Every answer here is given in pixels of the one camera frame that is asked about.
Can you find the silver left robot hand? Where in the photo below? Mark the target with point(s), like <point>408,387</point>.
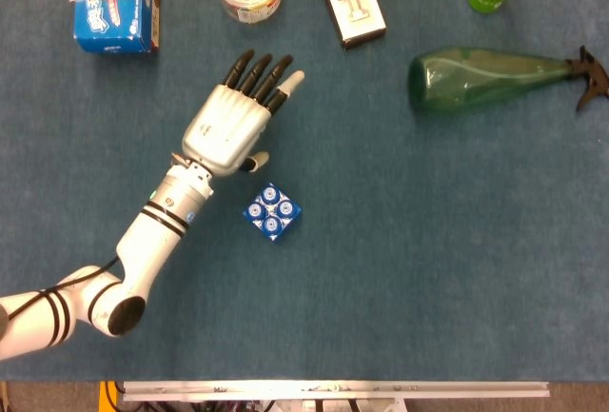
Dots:
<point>223,126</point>

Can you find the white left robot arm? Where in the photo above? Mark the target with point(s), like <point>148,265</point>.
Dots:
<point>152,236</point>

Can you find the green spray bottle black trigger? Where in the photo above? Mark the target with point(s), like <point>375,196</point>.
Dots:
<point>457,81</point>

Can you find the aluminium profile rail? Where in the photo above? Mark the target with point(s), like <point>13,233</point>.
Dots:
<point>333,390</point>

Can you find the yellow frame piece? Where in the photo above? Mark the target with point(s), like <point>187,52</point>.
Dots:
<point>104,398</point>

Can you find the blue toy brick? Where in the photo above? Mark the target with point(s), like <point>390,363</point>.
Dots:
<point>271,212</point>

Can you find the white card box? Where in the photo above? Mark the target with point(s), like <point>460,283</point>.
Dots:
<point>354,3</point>

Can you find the blue felt table mat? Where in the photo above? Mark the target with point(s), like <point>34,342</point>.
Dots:
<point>428,241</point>

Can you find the blue cookie box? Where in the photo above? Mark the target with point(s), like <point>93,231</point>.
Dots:
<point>114,26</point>

